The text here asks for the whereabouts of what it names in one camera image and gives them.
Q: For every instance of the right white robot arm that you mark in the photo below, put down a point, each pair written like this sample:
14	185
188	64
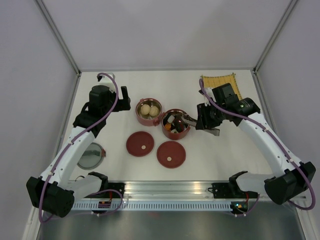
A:
290	176

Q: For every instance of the red steel bowl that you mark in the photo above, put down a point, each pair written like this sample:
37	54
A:
170	134
148	120

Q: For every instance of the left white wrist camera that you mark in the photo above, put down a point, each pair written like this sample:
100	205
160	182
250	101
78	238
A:
104	77

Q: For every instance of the left aluminium frame post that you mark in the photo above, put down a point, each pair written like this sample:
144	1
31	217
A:
57	35

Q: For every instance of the round bun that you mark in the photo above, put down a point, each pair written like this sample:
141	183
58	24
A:
154	111
144	109

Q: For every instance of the metal tongs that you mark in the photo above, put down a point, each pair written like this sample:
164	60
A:
193	122

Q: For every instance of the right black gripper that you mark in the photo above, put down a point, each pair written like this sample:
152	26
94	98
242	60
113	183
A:
203	121

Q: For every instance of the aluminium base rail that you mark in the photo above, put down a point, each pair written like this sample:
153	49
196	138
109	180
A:
169	190

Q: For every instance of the aluminium frame post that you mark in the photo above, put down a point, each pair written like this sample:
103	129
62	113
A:
275	34
57	35

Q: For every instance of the yellow bamboo mat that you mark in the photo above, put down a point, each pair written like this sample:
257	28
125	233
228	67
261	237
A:
217	81

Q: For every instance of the white slotted cable duct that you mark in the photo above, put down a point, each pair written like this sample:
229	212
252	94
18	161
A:
90	205

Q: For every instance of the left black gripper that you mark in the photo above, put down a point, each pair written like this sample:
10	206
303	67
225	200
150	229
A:
123	104

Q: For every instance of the grey transparent lid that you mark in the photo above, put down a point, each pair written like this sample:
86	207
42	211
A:
92	157

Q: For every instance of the right aluminium frame post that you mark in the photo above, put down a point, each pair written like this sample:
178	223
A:
275	34

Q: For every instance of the white rice black sushi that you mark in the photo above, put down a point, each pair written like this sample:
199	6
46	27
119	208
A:
170	119

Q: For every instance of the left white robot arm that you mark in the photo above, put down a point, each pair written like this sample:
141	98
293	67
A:
52	192

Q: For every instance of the red lid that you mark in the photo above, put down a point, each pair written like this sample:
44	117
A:
140	144
171	154

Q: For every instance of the orange shrimp sushi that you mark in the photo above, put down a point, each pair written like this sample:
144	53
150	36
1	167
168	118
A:
168	127

